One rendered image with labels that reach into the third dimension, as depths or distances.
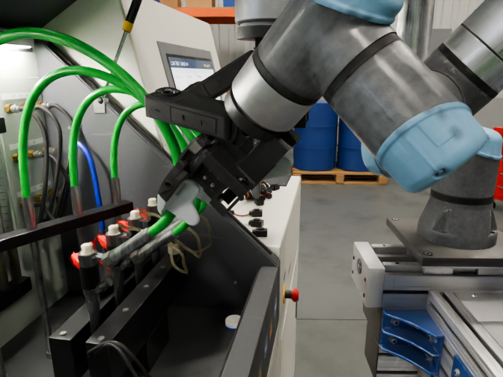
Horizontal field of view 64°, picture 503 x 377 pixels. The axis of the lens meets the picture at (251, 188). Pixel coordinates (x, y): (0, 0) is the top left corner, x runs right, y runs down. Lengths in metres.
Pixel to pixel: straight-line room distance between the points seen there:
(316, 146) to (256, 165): 4.89
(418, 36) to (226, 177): 0.58
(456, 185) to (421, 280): 0.20
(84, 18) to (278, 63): 0.72
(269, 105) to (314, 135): 4.92
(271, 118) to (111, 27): 0.66
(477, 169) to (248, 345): 0.53
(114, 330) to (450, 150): 0.56
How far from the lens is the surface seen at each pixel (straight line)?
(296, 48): 0.34
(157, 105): 0.46
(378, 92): 0.32
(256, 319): 0.75
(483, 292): 0.96
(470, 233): 0.89
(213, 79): 0.50
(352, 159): 5.44
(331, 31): 0.33
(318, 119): 5.26
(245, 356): 0.67
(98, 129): 0.97
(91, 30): 1.01
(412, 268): 0.90
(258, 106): 0.37
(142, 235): 0.57
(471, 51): 0.44
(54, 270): 1.11
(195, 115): 0.43
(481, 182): 0.88
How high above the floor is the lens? 1.37
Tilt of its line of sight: 16 degrees down
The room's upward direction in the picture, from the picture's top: straight up
